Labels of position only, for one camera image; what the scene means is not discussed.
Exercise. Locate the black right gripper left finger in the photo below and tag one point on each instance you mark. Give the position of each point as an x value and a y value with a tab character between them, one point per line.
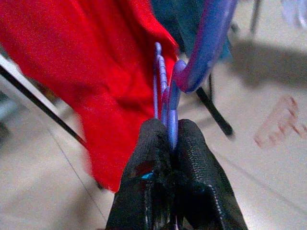
144	155

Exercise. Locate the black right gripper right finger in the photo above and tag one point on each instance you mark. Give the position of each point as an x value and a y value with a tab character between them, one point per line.
199	172

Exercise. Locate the purple plastic hanger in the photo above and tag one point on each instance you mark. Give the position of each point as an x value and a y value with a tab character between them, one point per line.
173	115

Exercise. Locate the red striped polo shirt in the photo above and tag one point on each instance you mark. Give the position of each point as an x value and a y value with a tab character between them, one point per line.
84	60

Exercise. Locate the red plastic hanger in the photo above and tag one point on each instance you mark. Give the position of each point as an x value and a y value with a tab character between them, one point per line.
291	105

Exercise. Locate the black clothes rack stand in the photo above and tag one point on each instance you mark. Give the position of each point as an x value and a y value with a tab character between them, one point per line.
216	112

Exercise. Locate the dark blue jeans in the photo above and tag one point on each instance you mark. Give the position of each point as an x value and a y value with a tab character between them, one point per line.
177	19

